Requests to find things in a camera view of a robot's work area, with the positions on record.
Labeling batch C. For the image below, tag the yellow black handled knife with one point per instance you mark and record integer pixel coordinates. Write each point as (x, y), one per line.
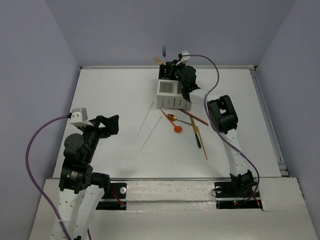
(195, 132)

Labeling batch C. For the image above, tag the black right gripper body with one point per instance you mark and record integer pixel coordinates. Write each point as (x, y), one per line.
(177, 70)

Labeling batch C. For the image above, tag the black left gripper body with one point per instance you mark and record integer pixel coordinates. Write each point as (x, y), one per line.
(99, 126)

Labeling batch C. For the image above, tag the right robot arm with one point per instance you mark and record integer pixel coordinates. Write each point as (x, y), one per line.
(223, 119)

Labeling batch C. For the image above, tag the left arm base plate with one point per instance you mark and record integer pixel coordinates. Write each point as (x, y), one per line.
(115, 199)

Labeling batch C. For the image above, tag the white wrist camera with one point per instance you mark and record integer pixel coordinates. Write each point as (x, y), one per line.
(183, 58)
(79, 117)

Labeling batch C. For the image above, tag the orange plastic spoon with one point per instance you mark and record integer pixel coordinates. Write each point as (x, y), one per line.
(177, 128)

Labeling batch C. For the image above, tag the amber plastic fork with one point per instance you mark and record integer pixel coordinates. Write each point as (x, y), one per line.
(158, 61)

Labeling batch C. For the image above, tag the orange red chopstick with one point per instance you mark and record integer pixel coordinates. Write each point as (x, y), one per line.
(194, 117)

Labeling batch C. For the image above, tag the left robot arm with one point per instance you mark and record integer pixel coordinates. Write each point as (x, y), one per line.
(80, 188)

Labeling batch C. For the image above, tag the gold metal spoon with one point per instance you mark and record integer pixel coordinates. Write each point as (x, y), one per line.
(173, 118)

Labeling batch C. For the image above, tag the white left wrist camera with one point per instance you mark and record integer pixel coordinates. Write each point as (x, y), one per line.
(79, 117)

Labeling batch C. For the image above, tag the aluminium table rail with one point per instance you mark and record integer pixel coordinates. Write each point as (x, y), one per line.
(269, 124)

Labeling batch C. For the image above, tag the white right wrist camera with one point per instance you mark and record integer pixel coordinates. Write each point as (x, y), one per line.
(183, 58)

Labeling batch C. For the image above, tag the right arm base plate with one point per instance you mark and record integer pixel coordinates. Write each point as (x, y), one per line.
(228, 198)

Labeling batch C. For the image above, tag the white utensil caddy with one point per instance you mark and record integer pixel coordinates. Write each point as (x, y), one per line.
(169, 95)

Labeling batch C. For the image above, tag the black utensil caddy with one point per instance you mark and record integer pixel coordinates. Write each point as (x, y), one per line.
(167, 72)

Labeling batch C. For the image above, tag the iridescent rainbow metal fork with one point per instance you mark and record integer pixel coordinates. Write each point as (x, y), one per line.
(164, 52)

